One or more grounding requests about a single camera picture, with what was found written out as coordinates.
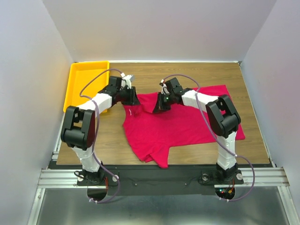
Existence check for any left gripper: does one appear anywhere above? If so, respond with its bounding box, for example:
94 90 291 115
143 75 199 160
116 86 140 106

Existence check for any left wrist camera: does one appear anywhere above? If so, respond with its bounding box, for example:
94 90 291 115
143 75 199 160
120 73 135 89

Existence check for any silver knob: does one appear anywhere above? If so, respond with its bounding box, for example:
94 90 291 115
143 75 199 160
202 174 209 181

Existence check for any yellow plastic tray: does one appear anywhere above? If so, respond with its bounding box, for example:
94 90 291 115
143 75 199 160
63 61 110 112

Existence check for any red t shirt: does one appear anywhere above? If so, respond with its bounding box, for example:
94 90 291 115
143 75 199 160
122 84 246 169

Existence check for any white knob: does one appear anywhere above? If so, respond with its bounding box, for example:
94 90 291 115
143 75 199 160
112 175 119 182

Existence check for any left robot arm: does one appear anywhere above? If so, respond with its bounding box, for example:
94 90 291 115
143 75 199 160
60 73 140 185

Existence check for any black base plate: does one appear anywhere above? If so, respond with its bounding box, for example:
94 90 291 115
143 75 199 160
48 164 244 196

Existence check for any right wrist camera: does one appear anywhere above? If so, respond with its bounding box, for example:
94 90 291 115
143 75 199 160
159 79 170 95

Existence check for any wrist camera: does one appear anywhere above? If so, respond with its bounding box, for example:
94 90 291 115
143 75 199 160
120 73 135 89
159 79 170 95

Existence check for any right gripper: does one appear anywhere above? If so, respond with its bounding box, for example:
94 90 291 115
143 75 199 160
152 91 174 114

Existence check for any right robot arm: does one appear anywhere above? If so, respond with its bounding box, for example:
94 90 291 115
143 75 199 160
153 77 241 183

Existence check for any left aluminium side rail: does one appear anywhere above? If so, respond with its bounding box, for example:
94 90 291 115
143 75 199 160
51 114 65 161

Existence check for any aluminium frame rail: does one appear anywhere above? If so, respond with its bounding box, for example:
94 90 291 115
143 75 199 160
37 169 77 188

